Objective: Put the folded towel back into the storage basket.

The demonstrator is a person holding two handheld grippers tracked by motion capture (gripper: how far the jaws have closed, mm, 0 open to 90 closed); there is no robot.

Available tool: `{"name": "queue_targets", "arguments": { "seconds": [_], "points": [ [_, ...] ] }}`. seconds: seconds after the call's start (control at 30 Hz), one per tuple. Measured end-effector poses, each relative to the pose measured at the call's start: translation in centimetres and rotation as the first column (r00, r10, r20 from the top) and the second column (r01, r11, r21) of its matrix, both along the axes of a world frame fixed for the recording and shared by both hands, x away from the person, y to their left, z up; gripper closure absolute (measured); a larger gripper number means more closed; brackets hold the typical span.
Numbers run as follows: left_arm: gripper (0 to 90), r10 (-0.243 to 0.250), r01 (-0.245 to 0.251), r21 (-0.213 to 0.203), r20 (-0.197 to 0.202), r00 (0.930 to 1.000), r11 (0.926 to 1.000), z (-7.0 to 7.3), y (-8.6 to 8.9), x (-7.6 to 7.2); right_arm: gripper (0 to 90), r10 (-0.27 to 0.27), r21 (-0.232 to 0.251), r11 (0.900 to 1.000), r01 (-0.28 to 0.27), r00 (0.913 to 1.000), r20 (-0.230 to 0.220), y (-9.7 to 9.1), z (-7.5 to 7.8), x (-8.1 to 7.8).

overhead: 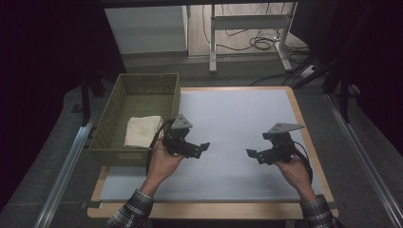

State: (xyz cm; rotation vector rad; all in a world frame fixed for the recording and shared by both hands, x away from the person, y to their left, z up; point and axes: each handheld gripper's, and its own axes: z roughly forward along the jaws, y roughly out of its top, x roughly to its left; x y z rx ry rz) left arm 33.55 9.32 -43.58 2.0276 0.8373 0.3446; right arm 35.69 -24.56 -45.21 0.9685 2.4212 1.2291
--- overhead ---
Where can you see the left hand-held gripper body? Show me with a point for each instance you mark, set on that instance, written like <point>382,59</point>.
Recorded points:
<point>177,139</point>

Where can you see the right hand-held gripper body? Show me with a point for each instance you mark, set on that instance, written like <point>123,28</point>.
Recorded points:
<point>280,145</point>

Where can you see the cream egg print cloth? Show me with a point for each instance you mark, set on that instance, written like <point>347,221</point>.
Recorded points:
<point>142,131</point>

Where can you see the green woven plastic basket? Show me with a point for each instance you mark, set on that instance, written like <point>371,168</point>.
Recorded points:
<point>139,101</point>

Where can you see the person's left hand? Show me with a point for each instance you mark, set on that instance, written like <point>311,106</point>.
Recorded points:
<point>161,164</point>

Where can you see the person's right hand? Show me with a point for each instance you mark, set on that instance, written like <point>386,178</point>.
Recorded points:
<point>296,177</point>

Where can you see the white table mat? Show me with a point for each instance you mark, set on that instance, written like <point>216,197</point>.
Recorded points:
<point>234,110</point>

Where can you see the white power strip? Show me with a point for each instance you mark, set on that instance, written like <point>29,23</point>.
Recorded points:
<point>308,71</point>

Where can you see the black stand leg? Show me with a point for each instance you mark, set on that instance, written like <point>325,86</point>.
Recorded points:
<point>85,98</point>
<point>345,98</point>

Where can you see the white cabinet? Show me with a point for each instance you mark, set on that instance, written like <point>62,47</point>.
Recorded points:
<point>145,30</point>

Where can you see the dark curtain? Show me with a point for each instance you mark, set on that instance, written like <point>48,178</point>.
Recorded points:
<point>41,79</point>
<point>374,57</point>

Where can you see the aluminium floor rail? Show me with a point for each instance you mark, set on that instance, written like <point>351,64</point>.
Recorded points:
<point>364,152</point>
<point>63,174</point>

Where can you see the white metal desk frame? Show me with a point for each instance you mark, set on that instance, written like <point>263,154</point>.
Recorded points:
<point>250,22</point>

